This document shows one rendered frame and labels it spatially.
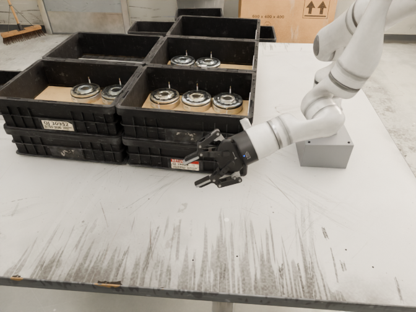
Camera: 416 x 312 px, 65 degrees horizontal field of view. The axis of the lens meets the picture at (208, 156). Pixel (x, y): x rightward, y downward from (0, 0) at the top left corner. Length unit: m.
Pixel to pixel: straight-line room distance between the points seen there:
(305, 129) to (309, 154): 0.38
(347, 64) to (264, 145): 0.22
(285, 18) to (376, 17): 3.36
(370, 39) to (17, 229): 0.95
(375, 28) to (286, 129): 0.24
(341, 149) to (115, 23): 3.69
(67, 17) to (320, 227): 4.13
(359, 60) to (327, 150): 0.48
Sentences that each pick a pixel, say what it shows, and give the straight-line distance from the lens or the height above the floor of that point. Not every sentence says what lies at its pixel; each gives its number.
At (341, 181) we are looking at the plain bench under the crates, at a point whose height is 0.70.
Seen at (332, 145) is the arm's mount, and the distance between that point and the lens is 1.10.
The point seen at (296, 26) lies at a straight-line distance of 4.02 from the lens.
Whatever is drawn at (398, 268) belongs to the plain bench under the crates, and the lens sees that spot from 0.96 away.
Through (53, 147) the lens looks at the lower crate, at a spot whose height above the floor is 0.76.
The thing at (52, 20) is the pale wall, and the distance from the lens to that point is 4.74.
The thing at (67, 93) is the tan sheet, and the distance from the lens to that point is 1.34.
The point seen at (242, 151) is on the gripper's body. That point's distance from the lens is 0.71.
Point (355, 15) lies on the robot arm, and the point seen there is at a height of 1.21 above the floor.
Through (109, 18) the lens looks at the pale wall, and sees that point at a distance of 4.44.
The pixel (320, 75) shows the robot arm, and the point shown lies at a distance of 1.05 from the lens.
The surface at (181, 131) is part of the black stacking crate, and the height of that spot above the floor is 0.86.
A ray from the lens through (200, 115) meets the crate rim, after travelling 0.92.
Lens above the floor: 1.42
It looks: 39 degrees down
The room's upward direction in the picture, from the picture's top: straight up
